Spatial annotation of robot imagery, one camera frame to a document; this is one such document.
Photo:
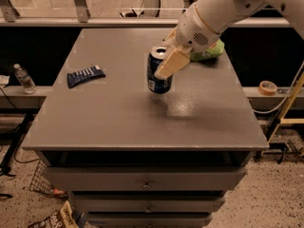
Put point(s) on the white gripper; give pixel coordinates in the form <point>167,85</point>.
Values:
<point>192,32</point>

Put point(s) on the blue pepsi can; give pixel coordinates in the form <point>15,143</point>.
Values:
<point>155,83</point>

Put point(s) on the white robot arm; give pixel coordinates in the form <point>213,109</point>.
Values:
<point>205,20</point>

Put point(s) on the blue rxbar blueberry bar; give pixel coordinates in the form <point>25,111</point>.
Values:
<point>84,75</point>

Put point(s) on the green chip bag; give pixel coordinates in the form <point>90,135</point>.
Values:
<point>213,51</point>

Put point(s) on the roll of tape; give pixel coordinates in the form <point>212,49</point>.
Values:
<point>267,88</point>

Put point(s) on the grey drawer cabinet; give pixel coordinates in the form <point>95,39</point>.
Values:
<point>130,158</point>

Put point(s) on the clear plastic water bottle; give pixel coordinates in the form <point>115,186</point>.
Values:
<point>24,79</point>

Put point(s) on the grey metal railing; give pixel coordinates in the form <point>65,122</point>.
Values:
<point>90,13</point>

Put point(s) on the brown snack bag on floor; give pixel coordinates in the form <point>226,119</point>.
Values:
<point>60,219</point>

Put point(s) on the yellow stand frame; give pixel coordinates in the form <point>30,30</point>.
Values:
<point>281,118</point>

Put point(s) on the wire basket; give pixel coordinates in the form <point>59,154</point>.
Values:
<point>41,185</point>

